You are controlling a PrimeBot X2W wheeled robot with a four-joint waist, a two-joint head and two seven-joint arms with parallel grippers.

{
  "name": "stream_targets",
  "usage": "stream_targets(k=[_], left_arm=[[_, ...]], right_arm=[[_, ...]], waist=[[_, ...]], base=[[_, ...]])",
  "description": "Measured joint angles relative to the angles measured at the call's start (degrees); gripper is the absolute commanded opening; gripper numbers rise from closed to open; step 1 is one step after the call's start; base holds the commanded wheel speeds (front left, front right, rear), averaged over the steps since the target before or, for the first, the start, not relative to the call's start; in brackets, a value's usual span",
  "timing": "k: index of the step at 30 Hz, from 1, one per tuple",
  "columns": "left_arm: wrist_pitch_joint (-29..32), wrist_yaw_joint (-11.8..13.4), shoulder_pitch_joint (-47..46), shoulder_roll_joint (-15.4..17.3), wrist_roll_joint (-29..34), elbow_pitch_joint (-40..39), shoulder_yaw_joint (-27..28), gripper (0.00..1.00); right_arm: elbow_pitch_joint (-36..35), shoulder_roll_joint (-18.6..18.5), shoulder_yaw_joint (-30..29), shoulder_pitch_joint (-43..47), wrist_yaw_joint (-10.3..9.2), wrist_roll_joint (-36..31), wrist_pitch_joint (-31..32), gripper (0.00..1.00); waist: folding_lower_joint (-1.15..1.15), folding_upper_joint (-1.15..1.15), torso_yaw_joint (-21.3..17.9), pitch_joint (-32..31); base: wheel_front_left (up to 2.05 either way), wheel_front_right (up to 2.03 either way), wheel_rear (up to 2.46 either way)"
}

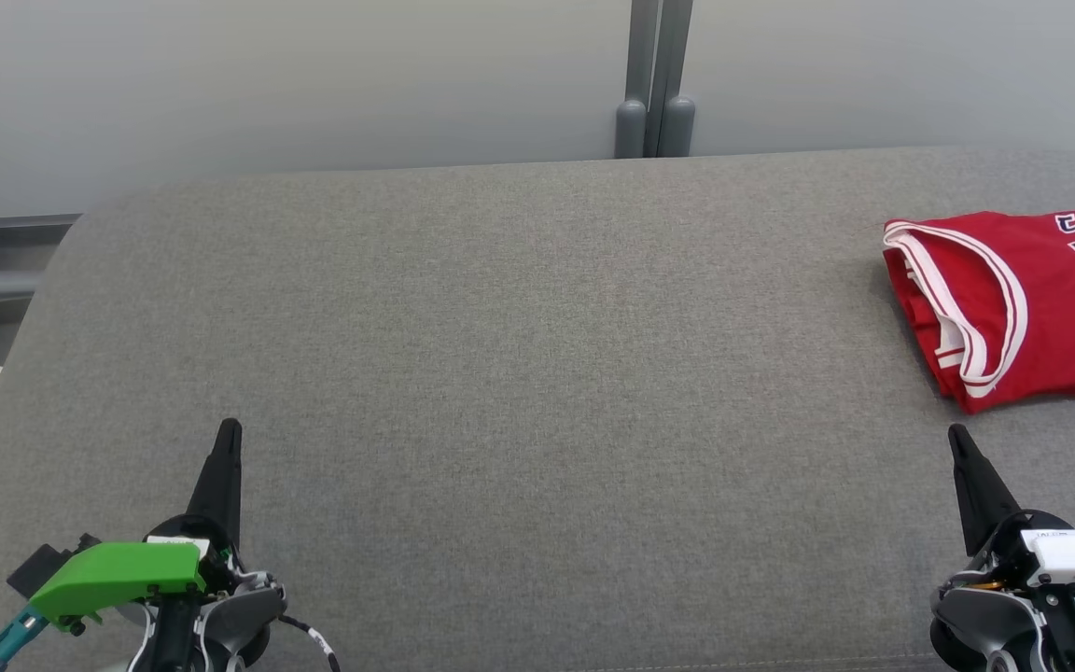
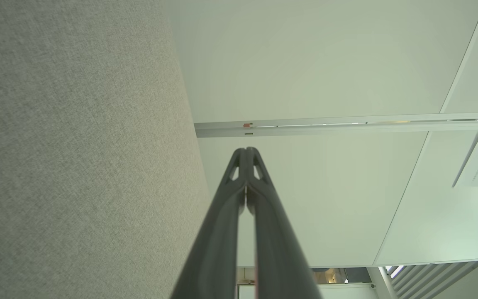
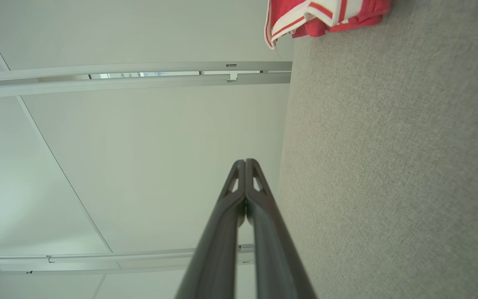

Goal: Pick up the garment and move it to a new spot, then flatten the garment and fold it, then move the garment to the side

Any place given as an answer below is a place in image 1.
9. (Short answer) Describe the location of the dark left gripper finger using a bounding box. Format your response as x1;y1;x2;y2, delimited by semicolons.
184;417;245;553

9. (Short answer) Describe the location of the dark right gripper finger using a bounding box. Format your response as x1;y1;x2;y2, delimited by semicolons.
947;424;1025;559

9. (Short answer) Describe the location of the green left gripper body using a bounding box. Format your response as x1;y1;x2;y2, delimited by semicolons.
29;535;242;628

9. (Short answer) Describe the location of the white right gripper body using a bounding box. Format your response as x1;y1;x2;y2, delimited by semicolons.
967;510;1075;609

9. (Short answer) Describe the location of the red shirt with white sleeves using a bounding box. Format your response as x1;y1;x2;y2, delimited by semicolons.
880;207;1075;415

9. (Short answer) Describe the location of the teal left camera connector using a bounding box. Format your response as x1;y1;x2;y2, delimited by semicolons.
0;606;49;672

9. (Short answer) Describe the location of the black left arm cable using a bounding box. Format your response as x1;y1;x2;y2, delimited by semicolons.
274;611;343;672

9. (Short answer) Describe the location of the grey double metal post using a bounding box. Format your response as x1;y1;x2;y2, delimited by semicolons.
614;0;696;160

